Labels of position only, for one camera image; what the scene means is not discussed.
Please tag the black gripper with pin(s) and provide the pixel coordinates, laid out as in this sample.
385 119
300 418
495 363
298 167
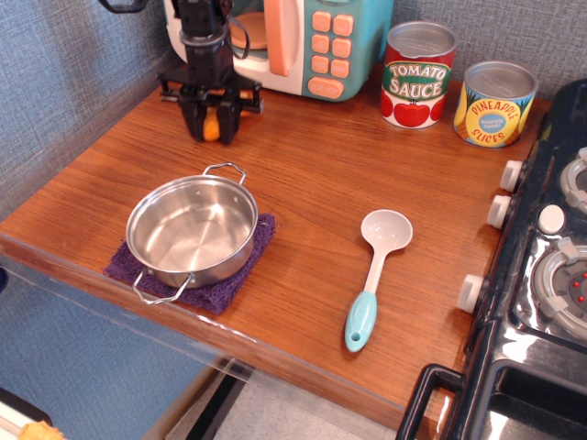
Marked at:
209 79

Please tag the orange plush hot dog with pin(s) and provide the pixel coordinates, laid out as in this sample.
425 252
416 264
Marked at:
211 127

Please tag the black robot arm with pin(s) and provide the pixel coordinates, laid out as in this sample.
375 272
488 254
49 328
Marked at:
204 18

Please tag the stainless steel pot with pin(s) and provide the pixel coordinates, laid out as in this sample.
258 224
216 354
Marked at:
192 232

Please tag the teal toy microwave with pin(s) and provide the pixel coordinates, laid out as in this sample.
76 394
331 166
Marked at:
318 49

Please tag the purple cloth mat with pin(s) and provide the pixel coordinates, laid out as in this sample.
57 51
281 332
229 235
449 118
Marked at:
214 298

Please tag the tomato sauce can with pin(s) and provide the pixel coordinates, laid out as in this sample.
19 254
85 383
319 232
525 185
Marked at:
416 71

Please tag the pineapple slices can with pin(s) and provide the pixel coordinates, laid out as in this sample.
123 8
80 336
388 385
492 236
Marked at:
495 101

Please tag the black toy stove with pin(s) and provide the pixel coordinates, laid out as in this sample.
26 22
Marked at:
525 368

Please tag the white spoon with teal handle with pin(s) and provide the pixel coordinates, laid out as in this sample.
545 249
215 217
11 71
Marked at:
385 231

